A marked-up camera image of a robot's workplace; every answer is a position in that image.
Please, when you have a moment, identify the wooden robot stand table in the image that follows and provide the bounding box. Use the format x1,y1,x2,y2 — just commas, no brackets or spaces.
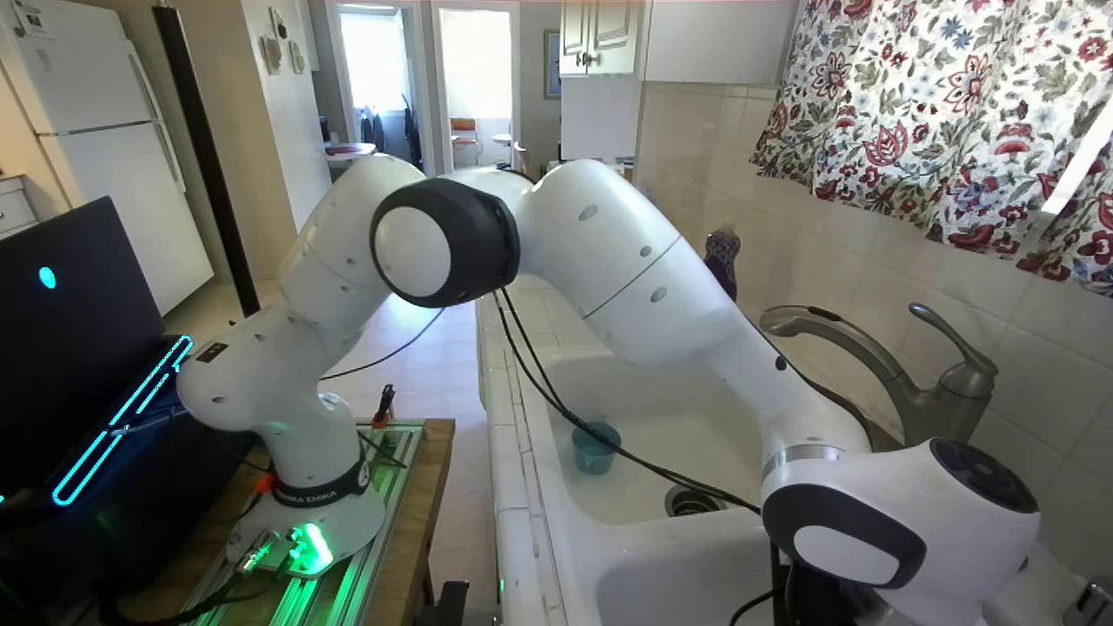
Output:
102,417,454,626

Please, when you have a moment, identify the white double kitchen sink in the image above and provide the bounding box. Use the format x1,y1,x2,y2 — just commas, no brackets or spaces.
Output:
473,216,1093,626

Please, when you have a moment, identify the floral patterned curtain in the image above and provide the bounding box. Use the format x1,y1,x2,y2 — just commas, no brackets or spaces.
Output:
755,0,1113,300

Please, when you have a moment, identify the black laptop with blue lights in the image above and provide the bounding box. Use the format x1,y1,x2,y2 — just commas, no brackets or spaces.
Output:
0,197,243,610

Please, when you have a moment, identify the purple soap bottle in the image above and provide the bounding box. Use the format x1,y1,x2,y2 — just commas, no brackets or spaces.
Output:
705,228,741,297

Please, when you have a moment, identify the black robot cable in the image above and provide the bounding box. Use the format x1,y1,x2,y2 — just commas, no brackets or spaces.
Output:
317,285,792,626

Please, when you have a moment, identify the brushed metal sink faucet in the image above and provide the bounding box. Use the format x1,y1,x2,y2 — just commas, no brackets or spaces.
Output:
757,300,1001,452

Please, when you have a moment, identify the blue plastic cup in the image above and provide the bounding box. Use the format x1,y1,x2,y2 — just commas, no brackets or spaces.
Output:
571,420,618,476

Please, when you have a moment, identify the white refrigerator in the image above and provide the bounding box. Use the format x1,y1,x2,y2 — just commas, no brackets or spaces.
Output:
0,0,211,313

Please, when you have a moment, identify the metal sink drain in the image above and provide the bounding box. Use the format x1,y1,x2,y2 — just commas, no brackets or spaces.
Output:
663,488,722,517

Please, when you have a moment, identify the white wall cabinet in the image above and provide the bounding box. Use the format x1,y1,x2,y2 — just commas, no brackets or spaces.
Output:
556,0,799,88

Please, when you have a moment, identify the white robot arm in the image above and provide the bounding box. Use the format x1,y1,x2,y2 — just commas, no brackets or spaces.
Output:
176,156,1041,626

